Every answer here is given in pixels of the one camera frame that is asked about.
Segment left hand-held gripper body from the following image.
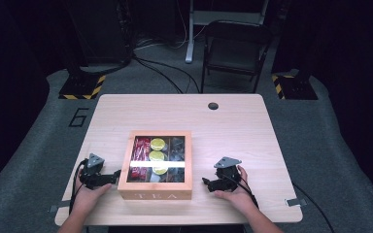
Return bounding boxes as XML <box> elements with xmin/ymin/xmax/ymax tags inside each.
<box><xmin>79</xmin><ymin>152</ymin><xmax>111</xmax><ymax>190</ymax></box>

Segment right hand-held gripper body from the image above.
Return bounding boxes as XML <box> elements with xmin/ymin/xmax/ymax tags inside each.
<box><xmin>213</xmin><ymin>156</ymin><xmax>243</xmax><ymax>192</ymax></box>

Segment wooden tea box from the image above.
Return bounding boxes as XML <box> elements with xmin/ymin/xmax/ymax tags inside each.
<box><xmin>117</xmin><ymin>130</ymin><xmax>193</xmax><ymax>201</ymax></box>

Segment person's right hand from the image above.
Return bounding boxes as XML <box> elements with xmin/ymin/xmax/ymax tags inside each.
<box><xmin>213</xmin><ymin>166</ymin><xmax>258</xmax><ymax>216</ymax></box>

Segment person's left hand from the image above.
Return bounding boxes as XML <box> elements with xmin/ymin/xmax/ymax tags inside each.
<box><xmin>72</xmin><ymin>166</ymin><xmax>113</xmax><ymax>216</ymax></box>

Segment bundle of red sticks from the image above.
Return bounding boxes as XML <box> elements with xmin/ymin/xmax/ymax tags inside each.
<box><xmin>127</xmin><ymin>136</ymin><xmax>152</xmax><ymax>183</ymax></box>

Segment grey tape strip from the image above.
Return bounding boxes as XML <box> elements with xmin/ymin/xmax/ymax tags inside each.
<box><xmin>285</xmin><ymin>197</ymin><xmax>308</xmax><ymax>208</ymax></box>
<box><xmin>49</xmin><ymin>200</ymin><xmax>72</xmax><ymax>214</ymax></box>

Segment dark packets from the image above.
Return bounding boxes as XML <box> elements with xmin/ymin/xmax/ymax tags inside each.
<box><xmin>164</xmin><ymin>136</ymin><xmax>187</xmax><ymax>183</ymax></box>

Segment black stand with striped base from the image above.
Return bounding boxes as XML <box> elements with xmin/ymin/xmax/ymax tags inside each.
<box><xmin>58</xmin><ymin>73</ymin><xmax>107</xmax><ymax>101</ymax></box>
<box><xmin>271</xmin><ymin>73</ymin><xmax>319</xmax><ymax>101</ymax></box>

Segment black folding chair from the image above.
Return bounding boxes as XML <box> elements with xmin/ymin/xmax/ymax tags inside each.
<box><xmin>201</xmin><ymin>19</ymin><xmax>273</xmax><ymax>94</ymax></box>

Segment black cabinet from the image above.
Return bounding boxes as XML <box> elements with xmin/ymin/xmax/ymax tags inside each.
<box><xmin>74</xmin><ymin>0</ymin><xmax>134</xmax><ymax>66</ymax></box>

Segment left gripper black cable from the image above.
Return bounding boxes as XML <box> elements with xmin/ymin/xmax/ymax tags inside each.
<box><xmin>68</xmin><ymin>158</ymin><xmax>89</xmax><ymax>216</ymax></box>

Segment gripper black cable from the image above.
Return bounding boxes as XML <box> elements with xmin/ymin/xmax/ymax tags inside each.
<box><xmin>68</xmin><ymin>158</ymin><xmax>89</xmax><ymax>216</ymax></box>
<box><xmin>222</xmin><ymin>174</ymin><xmax>259</xmax><ymax>210</ymax></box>

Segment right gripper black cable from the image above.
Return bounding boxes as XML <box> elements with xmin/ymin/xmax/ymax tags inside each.
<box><xmin>222</xmin><ymin>174</ymin><xmax>259</xmax><ymax>210</ymax></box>

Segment black floor cable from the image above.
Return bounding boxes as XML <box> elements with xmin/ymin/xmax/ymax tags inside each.
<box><xmin>133</xmin><ymin>57</ymin><xmax>185</xmax><ymax>95</ymax></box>
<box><xmin>132</xmin><ymin>54</ymin><xmax>202</xmax><ymax>94</ymax></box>
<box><xmin>291</xmin><ymin>183</ymin><xmax>336</xmax><ymax>233</ymax></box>

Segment white floor cables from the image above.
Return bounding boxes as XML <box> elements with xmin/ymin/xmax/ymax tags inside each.
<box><xmin>135</xmin><ymin>18</ymin><xmax>205</xmax><ymax>51</ymax></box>

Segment white desk frame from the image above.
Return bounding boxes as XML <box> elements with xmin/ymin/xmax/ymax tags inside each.
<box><xmin>185</xmin><ymin>0</ymin><xmax>270</xmax><ymax>64</ymax></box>

